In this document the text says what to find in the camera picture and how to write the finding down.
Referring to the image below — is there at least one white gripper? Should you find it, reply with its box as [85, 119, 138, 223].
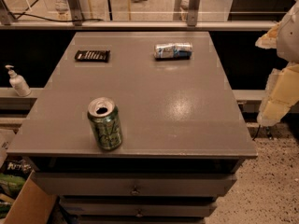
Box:
[255, 0, 299, 127]

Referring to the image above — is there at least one drawer knob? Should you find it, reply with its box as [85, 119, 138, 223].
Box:
[135, 210, 144, 218]
[130, 186, 140, 196]

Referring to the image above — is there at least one green soda can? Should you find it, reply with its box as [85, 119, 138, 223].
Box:
[87, 97, 122, 150]

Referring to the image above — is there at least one brown cardboard box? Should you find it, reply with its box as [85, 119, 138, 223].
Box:
[3, 172, 57, 224]

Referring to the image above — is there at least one grey drawer cabinet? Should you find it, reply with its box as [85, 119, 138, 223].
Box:
[8, 32, 256, 224]

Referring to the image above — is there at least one crushed redbull can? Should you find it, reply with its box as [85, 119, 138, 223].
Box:
[154, 42, 192, 60]

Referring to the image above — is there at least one white pump bottle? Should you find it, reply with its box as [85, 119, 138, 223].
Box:
[6, 64, 31, 97]

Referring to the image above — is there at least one black cable on rail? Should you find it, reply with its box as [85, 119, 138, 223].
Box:
[8, 11, 104, 23]

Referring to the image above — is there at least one top drawer knob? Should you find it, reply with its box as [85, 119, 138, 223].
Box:
[130, 186, 140, 196]

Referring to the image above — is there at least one green snack bag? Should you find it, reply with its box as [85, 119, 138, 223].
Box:
[0, 160, 32, 218]

